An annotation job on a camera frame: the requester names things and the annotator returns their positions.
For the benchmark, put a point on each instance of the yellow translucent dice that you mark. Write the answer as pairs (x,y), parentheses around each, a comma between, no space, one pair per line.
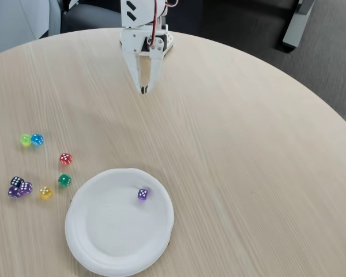
(45,192)

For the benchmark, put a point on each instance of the black dice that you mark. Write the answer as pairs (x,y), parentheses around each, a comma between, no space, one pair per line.
(16,180)

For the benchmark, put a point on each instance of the dark grey chair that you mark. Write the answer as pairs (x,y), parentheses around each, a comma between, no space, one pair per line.
(86,17)

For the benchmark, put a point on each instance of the lime green translucent dice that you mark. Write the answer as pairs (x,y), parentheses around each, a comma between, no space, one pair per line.
(25,140)

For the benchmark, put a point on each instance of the grey desk leg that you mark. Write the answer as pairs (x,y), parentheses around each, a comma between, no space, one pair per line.
(297,26)

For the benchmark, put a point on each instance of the dark green translucent dice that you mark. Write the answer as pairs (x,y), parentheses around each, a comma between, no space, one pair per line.
(64,180)

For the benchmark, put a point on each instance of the red translucent dice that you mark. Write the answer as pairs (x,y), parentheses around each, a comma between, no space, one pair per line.
(65,159)

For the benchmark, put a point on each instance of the white paper plate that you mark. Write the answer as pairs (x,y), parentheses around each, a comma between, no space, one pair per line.
(112,228)

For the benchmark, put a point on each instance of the purple translucent dice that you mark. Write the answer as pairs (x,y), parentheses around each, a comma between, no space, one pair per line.
(14,192)
(143,194)
(26,187)

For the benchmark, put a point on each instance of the blue translucent dice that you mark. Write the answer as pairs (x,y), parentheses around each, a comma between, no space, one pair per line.
(37,140)

